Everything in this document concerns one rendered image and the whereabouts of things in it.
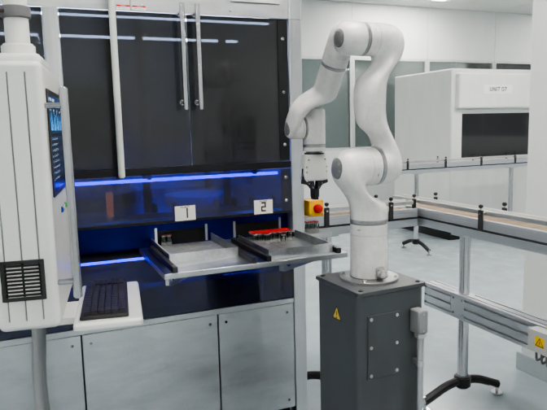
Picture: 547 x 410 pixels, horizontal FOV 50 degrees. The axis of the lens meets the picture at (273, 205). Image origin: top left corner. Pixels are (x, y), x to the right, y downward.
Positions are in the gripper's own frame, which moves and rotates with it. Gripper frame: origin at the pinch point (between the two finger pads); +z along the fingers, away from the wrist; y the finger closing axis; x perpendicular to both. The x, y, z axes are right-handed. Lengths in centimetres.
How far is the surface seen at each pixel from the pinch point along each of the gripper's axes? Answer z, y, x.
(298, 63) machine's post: -51, -11, -35
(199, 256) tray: 20.9, 42.8, -8.6
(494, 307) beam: 55, -85, 4
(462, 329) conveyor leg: 72, -87, -18
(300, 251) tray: 20.8, 7.4, 2.4
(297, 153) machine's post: -13.7, -9.5, -34.7
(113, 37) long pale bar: -58, 66, -27
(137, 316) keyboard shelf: 30, 71, 23
